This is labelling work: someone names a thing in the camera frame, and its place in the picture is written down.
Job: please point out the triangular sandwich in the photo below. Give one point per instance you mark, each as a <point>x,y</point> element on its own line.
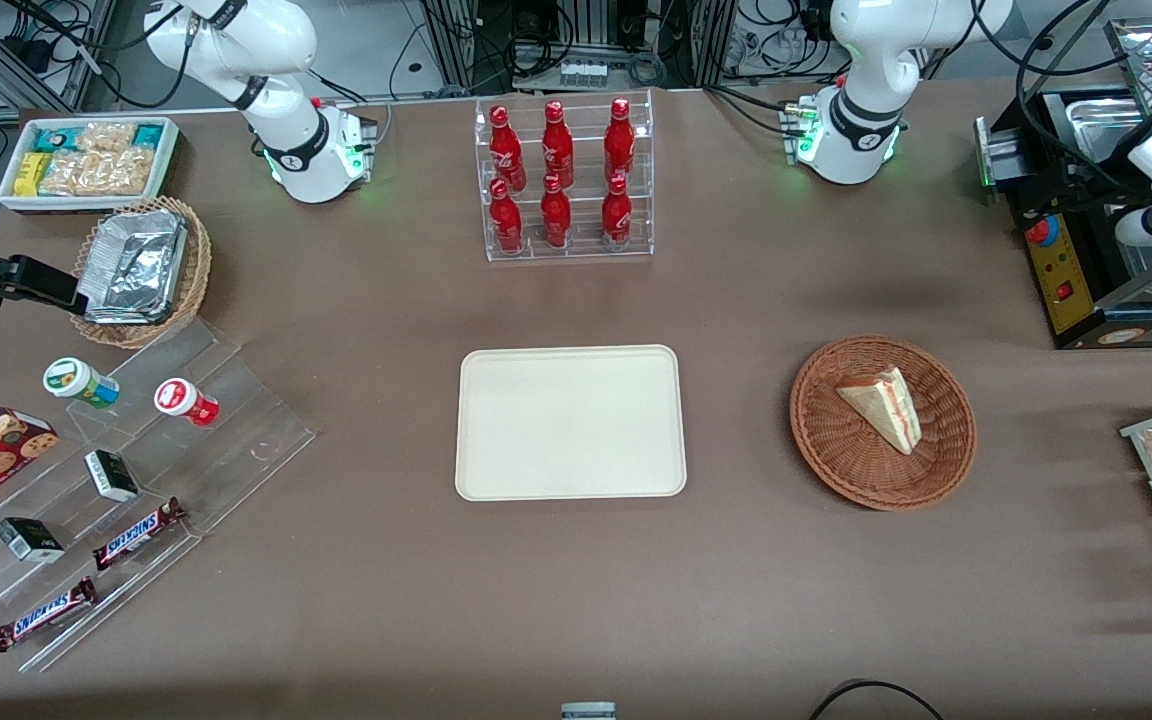
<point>886,412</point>

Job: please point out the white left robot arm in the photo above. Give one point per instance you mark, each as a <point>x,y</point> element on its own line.
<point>856,140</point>

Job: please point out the light tan wicker basket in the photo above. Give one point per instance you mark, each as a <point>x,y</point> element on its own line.
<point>198,270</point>

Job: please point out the cream rectangular tray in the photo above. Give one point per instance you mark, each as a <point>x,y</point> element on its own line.
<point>566,425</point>

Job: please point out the brown round wicker basket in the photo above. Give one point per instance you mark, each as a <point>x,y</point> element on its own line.
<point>841,460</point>

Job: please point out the yellow snack packet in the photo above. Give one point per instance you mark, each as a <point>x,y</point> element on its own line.
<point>31,173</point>

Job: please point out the green lid yogurt cup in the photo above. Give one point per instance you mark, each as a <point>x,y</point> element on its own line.
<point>71,377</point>

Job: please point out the stacked aluminium foil trays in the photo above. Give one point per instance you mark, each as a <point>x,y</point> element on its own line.
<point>136,262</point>

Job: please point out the large clear bag beige snacks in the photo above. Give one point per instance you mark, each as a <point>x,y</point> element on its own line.
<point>101,173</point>

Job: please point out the teal snack packet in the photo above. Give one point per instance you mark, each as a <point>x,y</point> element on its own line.
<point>148,136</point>
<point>54,137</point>

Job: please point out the small clear bag beige snacks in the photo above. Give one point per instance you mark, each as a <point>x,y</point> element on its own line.
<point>106,135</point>

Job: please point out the red lid yogurt cup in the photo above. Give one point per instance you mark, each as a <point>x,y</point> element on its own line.
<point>178,397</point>

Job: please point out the white rectangular snack bin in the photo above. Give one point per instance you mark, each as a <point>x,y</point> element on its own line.
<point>171,150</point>

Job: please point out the small black carton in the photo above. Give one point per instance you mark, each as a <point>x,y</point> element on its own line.
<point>112,476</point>
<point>31,540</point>

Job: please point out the clear acrylic stepped stand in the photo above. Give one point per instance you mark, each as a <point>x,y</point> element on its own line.
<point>226,420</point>

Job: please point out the Snickers chocolate bar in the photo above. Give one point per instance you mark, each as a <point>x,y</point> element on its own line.
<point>46,613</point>
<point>136,535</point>

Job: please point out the red cola bottle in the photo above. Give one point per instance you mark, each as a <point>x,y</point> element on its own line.
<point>557,145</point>
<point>616,214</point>
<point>619,142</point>
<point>506,222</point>
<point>505,150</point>
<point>555,218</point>

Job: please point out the clear acrylic bottle rack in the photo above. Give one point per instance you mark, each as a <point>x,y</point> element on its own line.
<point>568,250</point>

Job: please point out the grey power strip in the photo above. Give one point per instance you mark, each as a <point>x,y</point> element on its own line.
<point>583,72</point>

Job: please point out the small grey box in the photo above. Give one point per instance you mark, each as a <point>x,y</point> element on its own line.
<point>588,711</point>

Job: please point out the black machine with yellow panel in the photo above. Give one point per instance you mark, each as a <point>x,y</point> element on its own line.
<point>1061,280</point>

